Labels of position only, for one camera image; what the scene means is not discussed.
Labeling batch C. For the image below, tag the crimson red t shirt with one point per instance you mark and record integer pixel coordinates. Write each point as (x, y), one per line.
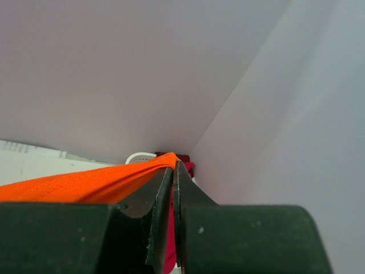
(172, 255)

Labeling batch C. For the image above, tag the printed paper strip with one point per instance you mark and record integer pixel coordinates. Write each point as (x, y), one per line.
(29, 149)

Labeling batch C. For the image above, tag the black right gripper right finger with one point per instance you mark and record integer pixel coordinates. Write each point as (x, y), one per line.
(185, 194)

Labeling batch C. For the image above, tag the white perforated plastic basket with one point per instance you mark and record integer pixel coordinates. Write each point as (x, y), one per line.
(140, 157)

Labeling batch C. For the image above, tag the orange t shirt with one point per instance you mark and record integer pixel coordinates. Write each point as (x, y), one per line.
(103, 185)

